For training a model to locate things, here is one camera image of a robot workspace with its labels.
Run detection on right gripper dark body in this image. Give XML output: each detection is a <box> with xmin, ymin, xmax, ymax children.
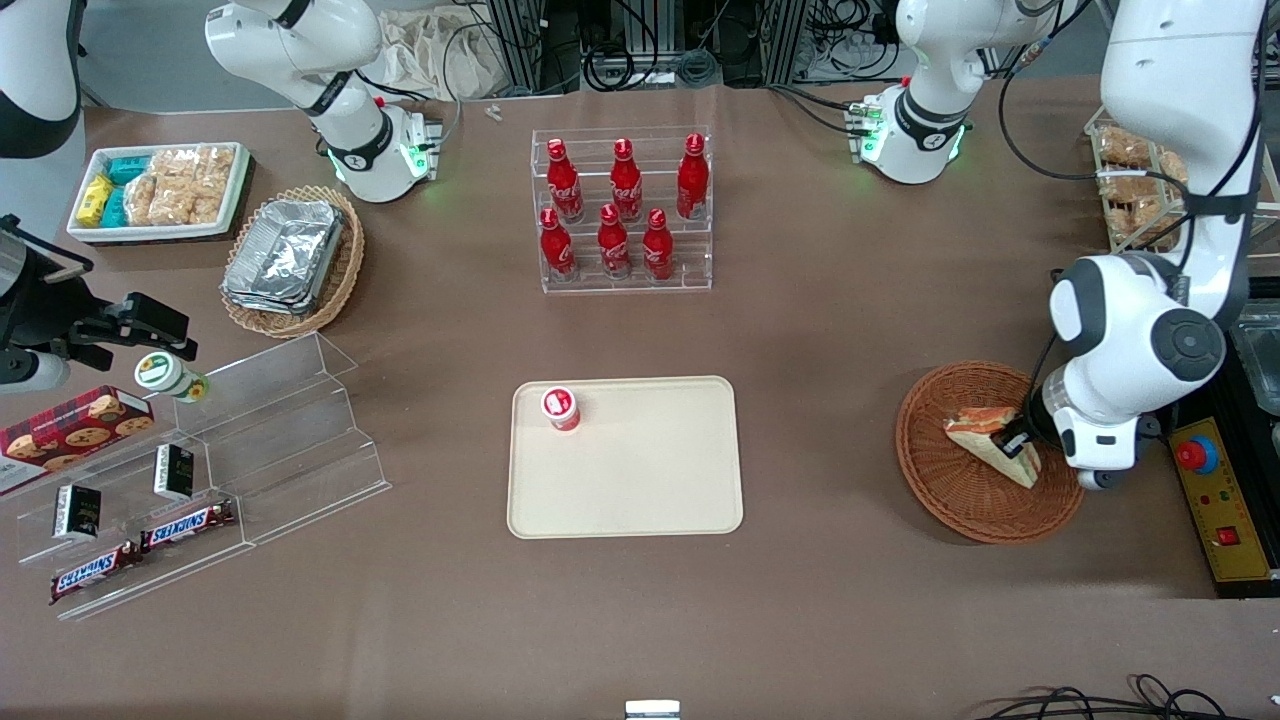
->
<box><xmin>0</xmin><ymin>215</ymin><xmax>101</xmax><ymax>366</ymax></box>

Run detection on triangular sandwich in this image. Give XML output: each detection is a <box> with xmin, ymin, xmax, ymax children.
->
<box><xmin>945</xmin><ymin>405</ymin><xmax>1043</xmax><ymax>489</ymax></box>

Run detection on brown round wicker basket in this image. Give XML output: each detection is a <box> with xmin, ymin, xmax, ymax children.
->
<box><xmin>895</xmin><ymin>361</ymin><xmax>1088</xmax><ymax>545</ymax></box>

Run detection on white rectangular snack tray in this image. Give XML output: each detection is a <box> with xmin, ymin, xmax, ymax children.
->
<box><xmin>67</xmin><ymin>142</ymin><xmax>251</xmax><ymax>244</ymax></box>

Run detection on aluminium foil tray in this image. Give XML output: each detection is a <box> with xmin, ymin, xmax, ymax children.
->
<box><xmin>228</xmin><ymin>198</ymin><xmax>346</xmax><ymax>301</ymax></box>
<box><xmin>221</xmin><ymin>270</ymin><xmax>336</xmax><ymax>317</ymax></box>

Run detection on light oval wicker basket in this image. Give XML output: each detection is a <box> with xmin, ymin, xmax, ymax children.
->
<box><xmin>220</xmin><ymin>185</ymin><xmax>366</xmax><ymax>339</ymax></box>

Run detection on beige plastic serving tray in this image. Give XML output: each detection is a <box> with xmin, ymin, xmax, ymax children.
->
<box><xmin>507</xmin><ymin>376</ymin><xmax>745</xmax><ymax>540</ymax></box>

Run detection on green-lidded white cup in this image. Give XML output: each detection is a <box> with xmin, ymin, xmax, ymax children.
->
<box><xmin>135</xmin><ymin>352</ymin><xmax>211</xmax><ymax>404</ymax></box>

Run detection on red cookie box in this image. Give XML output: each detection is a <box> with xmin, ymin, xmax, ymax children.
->
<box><xmin>0</xmin><ymin>385</ymin><xmax>156</xmax><ymax>498</ymax></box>

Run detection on yellow snack packet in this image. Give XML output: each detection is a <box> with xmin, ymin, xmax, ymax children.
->
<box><xmin>78</xmin><ymin>175</ymin><xmax>114</xmax><ymax>227</ymax></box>

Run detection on small black box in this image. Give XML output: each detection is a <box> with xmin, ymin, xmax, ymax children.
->
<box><xmin>153</xmin><ymin>445</ymin><xmax>196</xmax><ymax>501</ymax></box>
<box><xmin>52</xmin><ymin>484</ymin><xmax>103</xmax><ymax>542</ymax></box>

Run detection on clear acrylic stepped shelf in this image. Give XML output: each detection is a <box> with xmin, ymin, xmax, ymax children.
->
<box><xmin>0</xmin><ymin>400</ymin><xmax>257</xmax><ymax>623</ymax></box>
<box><xmin>172</xmin><ymin>332</ymin><xmax>393</xmax><ymax>546</ymax></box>

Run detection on yellow emergency stop box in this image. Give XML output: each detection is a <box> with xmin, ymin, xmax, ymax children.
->
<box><xmin>1168</xmin><ymin>418</ymin><xmax>1277</xmax><ymax>584</ymax></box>

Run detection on black equipment stand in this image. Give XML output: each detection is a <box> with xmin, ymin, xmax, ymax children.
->
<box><xmin>1150</xmin><ymin>300</ymin><xmax>1280</xmax><ymax>601</ymax></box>

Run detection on clear plastic container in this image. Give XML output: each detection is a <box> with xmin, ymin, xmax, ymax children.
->
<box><xmin>1230</xmin><ymin>310</ymin><xmax>1280</xmax><ymax>416</ymax></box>

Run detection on Snickers chocolate bar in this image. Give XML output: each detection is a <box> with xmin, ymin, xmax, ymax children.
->
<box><xmin>140</xmin><ymin>500</ymin><xmax>237</xmax><ymax>553</ymax></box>
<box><xmin>50</xmin><ymin>541</ymin><xmax>143</xmax><ymax>605</ymax></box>

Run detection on clear fried snack bag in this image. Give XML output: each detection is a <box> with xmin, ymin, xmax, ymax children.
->
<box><xmin>1097</xmin><ymin>127</ymin><xmax>1151</xmax><ymax>166</ymax></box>
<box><xmin>1150</xmin><ymin>148</ymin><xmax>1193</xmax><ymax>191</ymax></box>
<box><xmin>1108</xmin><ymin>198</ymin><xmax>1189</xmax><ymax>248</ymax></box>
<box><xmin>1097</xmin><ymin>163</ymin><xmax>1166</xmax><ymax>206</ymax></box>

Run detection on clear acrylic bottle rack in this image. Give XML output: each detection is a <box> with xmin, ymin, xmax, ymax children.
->
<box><xmin>530</xmin><ymin>125</ymin><xmax>714</xmax><ymax>294</ymax></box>

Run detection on beige cloth bag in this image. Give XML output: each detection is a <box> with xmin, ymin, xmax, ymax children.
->
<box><xmin>380</xmin><ymin>8</ymin><xmax>506</xmax><ymax>101</ymax></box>

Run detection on red cola bottle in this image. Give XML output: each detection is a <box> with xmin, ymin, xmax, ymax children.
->
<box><xmin>642</xmin><ymin>208</ymin><xmax>675</xmax><ymax>282</ymax></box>
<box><xmin>546</xmin><ymin>138</ymin><xmax>585</xmax><ymax>223</ymax></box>
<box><xmin>598</xmin><ymin>204</ymin><xmax>633</xmax><ymax>280</ymax></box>
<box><xmin>677</xmin><ymin>133</ymin><xmax>710</xmax><ymax>221</ymax></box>
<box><xmin>540</xmin><ymin>207</ymin><xmax>578</xmax><ymax>281</ymax></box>
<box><xmin>610</xmin><ymin>138</ymin><xmax>644</xmax><ymax>223</ymax></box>

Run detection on red-lidded small cup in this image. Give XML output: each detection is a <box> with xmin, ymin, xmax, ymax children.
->
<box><xmin>541</xmin><ymin>386</ymin><xmax>583</xmax><ymax>433</ymax></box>

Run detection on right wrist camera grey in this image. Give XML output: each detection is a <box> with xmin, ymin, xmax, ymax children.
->
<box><xmin>0</xmin><ymin>350</ymin><xmax>71</xmax><ymax>393</ymax></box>

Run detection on black floor cables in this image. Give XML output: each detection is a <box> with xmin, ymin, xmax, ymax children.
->
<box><xmin>975</xmin><ymin>673</ymin><xmax>1280</xmax><ymax>720</ymax></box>

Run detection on white wire rack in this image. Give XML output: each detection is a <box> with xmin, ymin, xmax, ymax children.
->
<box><xmin>1085</xmin><ymin>110</ymin><xmax>1280</xmax><ymax>256</ymax></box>

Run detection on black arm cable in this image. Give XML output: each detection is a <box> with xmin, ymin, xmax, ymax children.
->
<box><xmin>998</xmin><ymin>20</ymin><xmax>1116</xmax><ymax>184</ymax></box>

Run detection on black base cables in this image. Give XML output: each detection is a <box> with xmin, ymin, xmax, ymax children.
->
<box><xmin>768</xmin><ymin>84</ymin><xmax>863</xmax><ymax>137</ymax></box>

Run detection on black coiled cable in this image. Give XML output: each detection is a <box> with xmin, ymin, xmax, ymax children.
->
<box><xmin>583</xmin><ymin>42</ymin><xmax>663</xmax><ymax>93</ymax></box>

